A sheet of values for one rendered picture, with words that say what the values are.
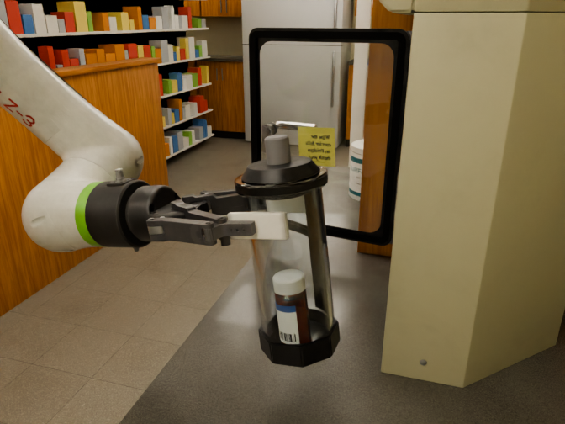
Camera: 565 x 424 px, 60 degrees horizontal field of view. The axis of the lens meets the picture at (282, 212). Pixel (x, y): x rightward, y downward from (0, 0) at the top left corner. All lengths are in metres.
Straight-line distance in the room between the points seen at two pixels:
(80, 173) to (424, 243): 0.49
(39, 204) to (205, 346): 0.31
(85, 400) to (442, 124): 1.88
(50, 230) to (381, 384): 0.50
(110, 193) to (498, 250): 0.49
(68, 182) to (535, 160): 0.61
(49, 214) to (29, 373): 1.75
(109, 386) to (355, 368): 1.62
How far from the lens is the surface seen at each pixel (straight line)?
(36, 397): 2.30
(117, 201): 0.65
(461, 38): 0.57
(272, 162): 0.55
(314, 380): 0.71
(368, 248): 1.05
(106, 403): 2.17
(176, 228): 0.57
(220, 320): 0.83
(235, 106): 6.11
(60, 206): 0.72
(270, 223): 0.53
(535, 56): 0.60
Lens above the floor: 1.40
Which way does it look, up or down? 22 degrees down
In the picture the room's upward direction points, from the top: straight up
